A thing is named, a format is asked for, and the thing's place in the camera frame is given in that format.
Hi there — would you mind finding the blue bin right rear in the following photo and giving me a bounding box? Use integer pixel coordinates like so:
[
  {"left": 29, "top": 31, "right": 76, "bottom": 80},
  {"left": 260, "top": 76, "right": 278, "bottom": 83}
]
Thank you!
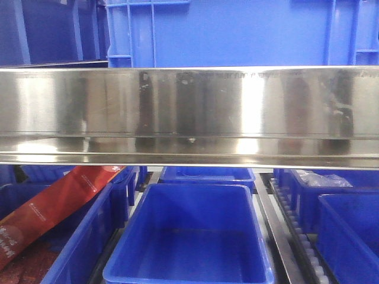
[{"left": 274, "top": 168, "right": 378, "bottom": 234}]

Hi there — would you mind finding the blue bin centre lower shelf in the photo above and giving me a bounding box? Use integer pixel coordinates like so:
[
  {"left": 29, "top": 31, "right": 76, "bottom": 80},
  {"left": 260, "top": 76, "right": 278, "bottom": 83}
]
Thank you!
[{"left": 102, "top": 183, "right": 275, "bottom": 283}]

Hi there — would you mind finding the large blue crate upper shelf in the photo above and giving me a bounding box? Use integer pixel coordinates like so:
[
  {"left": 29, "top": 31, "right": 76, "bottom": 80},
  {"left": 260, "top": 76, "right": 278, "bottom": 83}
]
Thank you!
[{"left": 105, "top": 1, "right": 378, "bottom": 67}]

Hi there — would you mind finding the blue bin behind centre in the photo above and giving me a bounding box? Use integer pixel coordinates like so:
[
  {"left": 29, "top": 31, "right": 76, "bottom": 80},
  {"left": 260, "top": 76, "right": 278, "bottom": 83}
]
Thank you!
[{"left": 159, "top": 166, "right": 256, "bottom": 193}]

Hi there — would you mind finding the blue bin right front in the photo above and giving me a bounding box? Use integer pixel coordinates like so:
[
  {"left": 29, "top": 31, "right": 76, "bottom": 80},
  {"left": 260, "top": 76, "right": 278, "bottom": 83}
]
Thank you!
[{"left": 316, "top": 193, "right": 378, "bottom": 283}]

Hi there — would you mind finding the red snack package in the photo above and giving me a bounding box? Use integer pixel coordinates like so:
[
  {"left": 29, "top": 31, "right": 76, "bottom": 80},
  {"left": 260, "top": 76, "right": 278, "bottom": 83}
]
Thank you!
[{"left": 1, "top": 165, "right": 125, "bottom": 269}]

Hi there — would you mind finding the clear plastic bag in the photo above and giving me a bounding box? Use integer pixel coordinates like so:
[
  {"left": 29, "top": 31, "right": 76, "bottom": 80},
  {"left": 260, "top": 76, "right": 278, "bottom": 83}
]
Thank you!
[{"left": 296, "top": 170, "right": 352, "bottom": 187}]

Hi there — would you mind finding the white roller conveyor track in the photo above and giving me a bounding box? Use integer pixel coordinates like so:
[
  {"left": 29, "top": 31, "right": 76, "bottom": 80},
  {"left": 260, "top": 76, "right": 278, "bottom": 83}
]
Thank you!
[{"left": 269, "top": 178, "right": 334, "bottom": 283}]

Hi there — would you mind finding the blue bin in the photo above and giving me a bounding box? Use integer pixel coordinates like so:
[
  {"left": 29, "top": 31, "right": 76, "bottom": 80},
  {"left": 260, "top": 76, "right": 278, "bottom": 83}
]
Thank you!
[
  {"left": 316, "top": 193, "right": 378, "bottom": 283},
  {"left": 274, "top": 168, "right": 378, "bottom": 234},
  {"left": 159, "top": 166, "right": 256, "bottom": 193}
]

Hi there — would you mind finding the blue bin shelf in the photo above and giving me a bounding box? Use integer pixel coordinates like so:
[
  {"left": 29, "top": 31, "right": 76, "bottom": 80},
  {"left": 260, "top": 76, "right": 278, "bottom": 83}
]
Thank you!
[
  {"left": 102, "top": 183, "right": 275, "bottom": 283},
  {"left": 1, "top": 166, "right": 143, "bottom": 283}
]

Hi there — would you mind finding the blue bin left lower shelf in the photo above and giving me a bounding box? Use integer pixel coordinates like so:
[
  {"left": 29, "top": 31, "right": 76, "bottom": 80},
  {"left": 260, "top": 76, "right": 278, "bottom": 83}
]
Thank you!
[{"left": 1, "top": 166, "right": 143, "bottom": 283}]

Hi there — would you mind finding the stainless steel shelf rail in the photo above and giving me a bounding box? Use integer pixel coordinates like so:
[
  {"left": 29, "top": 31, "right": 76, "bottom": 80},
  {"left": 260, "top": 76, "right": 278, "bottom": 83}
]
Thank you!
[{"left": 1, "top": 66, "right": 378, "bottom": 169}]

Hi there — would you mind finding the dark blue crate upper left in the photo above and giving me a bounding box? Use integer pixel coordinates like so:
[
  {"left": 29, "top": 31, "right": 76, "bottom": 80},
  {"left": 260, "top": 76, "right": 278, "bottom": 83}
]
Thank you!
[{"left": 1, "top": 1, "right": 109, "bottom": 66}]

